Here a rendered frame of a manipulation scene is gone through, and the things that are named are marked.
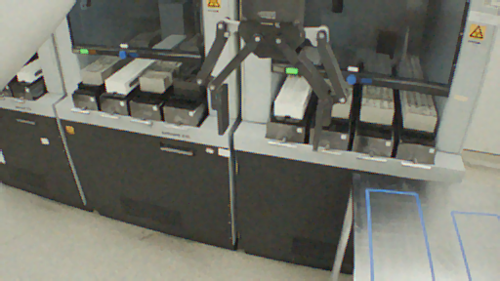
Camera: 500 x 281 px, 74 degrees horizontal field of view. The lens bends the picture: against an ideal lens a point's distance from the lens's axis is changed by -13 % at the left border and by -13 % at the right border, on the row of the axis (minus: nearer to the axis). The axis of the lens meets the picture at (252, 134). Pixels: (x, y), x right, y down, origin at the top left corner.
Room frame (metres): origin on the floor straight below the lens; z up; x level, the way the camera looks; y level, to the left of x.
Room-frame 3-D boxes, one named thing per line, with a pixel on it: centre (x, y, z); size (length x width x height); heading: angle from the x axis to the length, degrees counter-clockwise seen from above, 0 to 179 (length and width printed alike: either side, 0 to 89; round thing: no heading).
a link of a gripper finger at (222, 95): (0.47, 0.04, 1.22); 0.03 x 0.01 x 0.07; 164
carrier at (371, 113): (1.11, -0.43, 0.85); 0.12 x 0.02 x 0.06; 73
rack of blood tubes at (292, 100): (1.29, -0.17, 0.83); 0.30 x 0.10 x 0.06; 164
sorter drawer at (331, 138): (1.38, -0.35, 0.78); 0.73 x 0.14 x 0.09; 164
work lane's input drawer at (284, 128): (1.42, -0.20, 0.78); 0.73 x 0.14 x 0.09; 164
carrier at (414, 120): (1.07, -0.58, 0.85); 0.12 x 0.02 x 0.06; 73
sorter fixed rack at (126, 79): (1.49, 0.51, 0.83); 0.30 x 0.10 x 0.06; 164
